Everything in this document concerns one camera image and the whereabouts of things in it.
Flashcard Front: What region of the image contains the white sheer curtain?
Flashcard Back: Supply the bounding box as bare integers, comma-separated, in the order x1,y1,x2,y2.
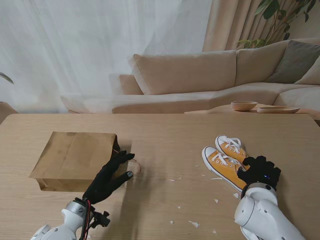
0,0,213,115

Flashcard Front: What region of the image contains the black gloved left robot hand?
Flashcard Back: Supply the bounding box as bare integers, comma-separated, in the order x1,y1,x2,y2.
82,150,136,204

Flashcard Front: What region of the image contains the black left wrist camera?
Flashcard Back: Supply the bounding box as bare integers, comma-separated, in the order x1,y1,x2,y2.
89,210,111,229

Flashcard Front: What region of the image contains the beige plant pot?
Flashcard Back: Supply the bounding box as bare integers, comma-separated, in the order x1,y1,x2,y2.
0,101,18,126

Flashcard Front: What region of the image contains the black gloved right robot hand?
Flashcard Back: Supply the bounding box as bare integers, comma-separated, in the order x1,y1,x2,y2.
236,155,282,192

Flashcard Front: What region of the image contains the shallow wooden tray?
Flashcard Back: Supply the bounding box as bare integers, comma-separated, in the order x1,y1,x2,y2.
256,105,300,115

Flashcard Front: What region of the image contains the light wooden bowl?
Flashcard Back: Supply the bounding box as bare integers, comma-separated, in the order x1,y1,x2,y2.
230,100,258,112

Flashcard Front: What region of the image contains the small green plant leaf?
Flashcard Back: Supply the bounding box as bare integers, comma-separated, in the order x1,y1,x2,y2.
0,72,15,85

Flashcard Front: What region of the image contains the yellow canvas sneaker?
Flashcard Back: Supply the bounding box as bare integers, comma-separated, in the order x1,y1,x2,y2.
201,146,248,194
214,135,250,163

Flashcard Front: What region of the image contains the beige fabric sofa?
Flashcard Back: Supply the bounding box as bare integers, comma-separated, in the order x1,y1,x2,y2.
61,37,320,115

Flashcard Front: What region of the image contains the green leafy houseplant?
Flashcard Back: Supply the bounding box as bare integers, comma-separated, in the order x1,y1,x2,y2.
236,0,317,50

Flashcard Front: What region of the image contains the low wooden side table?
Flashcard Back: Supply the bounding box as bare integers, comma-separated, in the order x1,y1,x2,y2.
184,103,308,115

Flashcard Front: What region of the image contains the beige drape curtain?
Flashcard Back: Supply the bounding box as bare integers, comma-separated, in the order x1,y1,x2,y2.
201,0,301,52

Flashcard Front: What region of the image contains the brown paper bag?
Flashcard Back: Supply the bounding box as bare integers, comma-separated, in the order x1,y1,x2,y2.
28,131,142,193

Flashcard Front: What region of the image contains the grey sofa cushion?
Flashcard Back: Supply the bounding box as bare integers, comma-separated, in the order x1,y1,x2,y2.
264,39,320,85

